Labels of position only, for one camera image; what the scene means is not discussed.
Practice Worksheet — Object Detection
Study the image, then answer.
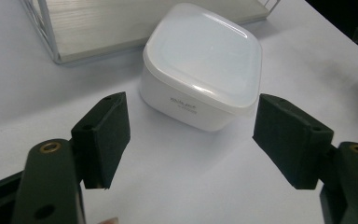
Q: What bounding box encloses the clear acrylic tray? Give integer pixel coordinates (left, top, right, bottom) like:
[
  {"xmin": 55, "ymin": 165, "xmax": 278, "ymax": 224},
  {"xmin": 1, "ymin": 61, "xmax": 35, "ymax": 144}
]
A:
[{"xmin": 20, "ymin": 0, "xmax": 282, "ymax": 65}]

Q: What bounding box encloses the white square plastic box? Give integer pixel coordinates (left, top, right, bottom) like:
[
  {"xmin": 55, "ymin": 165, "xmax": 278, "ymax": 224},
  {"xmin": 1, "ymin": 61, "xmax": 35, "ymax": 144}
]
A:
[{"xmin": 143, "ymin": 2, "xmax": 264, "ymax": 119}]

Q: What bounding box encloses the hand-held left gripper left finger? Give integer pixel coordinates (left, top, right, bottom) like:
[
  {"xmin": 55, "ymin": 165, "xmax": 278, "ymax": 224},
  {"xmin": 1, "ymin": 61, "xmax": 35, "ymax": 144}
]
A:
[{"xmin": 71, "ymin": 91, "xmax": 131, "ymax": 190}]

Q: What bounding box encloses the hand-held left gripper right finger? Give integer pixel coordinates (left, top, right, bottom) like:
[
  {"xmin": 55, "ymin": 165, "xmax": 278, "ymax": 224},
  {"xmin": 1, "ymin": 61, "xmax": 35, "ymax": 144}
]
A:
[{"xmin": 252, "ymin": 93, "xmax": 335, "ymax": 190}]

